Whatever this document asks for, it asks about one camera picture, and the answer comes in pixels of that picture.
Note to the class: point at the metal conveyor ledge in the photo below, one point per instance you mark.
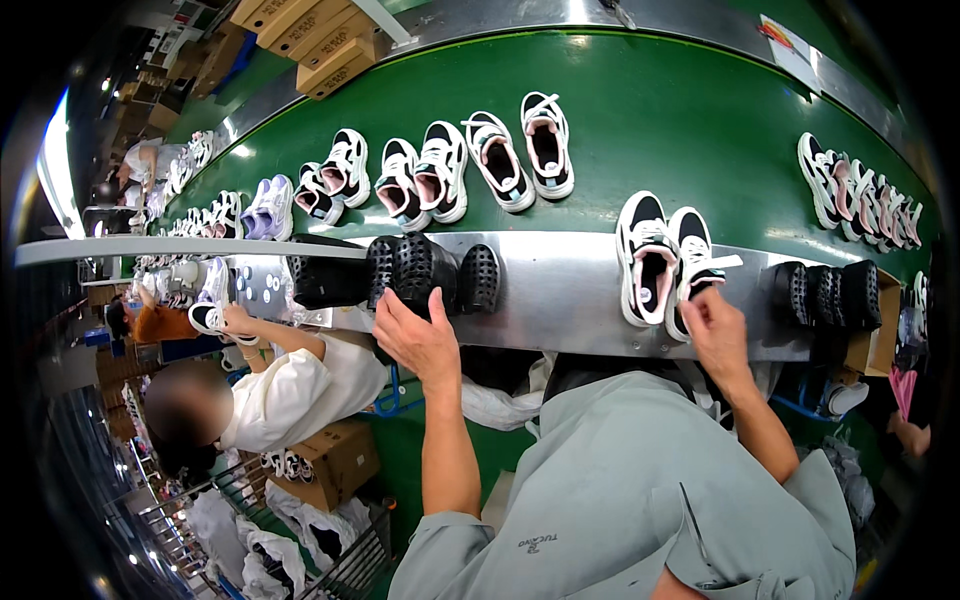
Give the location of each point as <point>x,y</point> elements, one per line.
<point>562,300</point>

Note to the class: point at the purple sneaker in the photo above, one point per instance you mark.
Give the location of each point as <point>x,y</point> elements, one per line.
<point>279,206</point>
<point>253,211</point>

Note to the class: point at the grey button panel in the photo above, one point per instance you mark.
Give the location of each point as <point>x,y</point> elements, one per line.
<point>259,289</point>

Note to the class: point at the row of distant sneakers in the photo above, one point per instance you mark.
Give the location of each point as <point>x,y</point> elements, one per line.
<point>196,199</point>

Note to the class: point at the brown cardboard carton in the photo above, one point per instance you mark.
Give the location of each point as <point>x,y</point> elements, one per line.
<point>337,457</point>

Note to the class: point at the stack of cardboard shoe boxes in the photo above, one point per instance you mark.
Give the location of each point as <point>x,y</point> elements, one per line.
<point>319,41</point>

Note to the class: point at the row of white pink sneakers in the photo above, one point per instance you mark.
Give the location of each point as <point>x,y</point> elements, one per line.
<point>859,199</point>

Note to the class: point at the white paper sheet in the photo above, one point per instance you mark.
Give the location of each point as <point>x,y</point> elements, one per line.
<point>787,49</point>

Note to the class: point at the person's left hand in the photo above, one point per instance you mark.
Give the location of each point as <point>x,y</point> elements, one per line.
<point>420,349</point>

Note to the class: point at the white black pink sneaker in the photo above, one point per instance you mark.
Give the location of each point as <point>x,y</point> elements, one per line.
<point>646,259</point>
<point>346,169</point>
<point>399,187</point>
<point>499,161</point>
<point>442,172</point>
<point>694,240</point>
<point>316,196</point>
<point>549,146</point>

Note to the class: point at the person's right hand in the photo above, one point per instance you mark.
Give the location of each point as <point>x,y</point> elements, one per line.
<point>720,345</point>

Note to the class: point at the clear plastic bags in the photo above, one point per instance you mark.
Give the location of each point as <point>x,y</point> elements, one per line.
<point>851,480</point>

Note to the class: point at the heap of white plastic bags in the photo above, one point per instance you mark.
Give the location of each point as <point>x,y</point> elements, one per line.
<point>285,540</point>

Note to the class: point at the open cardboard box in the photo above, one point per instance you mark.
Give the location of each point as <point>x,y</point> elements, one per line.
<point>881,341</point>

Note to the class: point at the blue metal frame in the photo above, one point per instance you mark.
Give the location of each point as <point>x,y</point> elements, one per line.
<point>394,401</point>

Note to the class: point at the green conveyor belt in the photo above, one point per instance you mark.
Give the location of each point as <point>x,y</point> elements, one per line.
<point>675,120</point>

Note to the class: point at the white plastic bag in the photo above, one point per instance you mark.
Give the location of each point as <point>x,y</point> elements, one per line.
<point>495,401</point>

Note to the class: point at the person's body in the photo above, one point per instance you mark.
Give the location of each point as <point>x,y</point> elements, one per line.
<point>622,510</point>

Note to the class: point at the grey overhead bar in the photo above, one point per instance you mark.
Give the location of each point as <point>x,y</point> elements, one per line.
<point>187,250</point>

